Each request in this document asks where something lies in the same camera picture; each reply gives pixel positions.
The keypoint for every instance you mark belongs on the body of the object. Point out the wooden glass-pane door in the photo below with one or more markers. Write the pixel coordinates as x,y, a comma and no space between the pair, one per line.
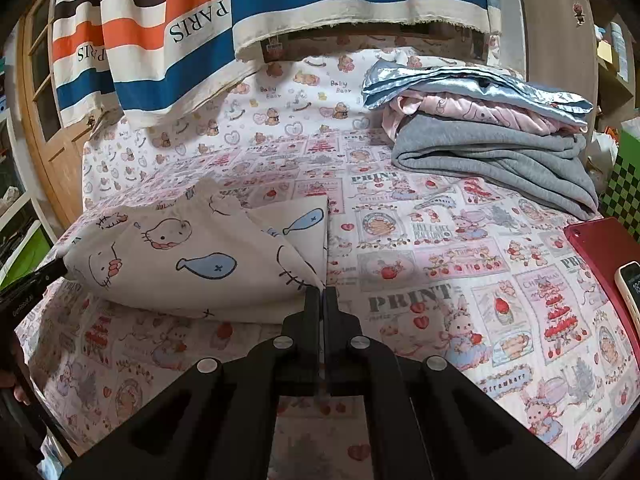
56,151

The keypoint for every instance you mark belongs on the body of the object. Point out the white cartoon cat print pants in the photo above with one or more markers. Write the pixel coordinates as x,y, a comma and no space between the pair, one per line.
202,255

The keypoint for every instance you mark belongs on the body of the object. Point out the green storage bin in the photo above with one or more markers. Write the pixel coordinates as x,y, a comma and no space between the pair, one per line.
27,256

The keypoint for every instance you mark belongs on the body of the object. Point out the pink folded garment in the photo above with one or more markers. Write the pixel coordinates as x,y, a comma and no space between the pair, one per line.
451,106

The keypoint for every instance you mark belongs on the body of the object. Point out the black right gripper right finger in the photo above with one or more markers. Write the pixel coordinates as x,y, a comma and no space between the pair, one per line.
425,419

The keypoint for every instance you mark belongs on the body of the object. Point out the green checkered box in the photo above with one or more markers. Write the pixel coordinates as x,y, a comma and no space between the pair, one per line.
621,197

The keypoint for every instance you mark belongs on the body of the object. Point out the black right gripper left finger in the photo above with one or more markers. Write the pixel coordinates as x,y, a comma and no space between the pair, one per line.
216,421

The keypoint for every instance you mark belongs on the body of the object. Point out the striped Paris curtain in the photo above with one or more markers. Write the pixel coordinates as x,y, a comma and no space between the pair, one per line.
157,60

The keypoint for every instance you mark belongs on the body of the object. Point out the white bear print quilt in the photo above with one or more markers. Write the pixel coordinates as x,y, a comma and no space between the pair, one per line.
314,88

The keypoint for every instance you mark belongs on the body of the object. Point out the grey folded sweatshirt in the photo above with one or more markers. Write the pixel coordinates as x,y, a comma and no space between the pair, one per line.
546,169

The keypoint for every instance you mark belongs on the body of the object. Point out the brown wooden cabinet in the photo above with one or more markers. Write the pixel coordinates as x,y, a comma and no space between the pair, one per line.
586,47

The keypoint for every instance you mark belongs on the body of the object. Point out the light blue satin-trim blanket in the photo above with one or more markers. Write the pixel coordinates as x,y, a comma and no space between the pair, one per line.
385,80

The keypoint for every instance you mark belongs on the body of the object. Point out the white smartphone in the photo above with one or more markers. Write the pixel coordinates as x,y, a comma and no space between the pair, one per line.
627,280

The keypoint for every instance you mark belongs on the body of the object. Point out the white shelf unit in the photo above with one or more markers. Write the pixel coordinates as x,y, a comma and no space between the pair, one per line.
21,208

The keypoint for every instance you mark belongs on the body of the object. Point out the pink print bed sheet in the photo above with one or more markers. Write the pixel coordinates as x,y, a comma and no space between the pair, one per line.
453,266

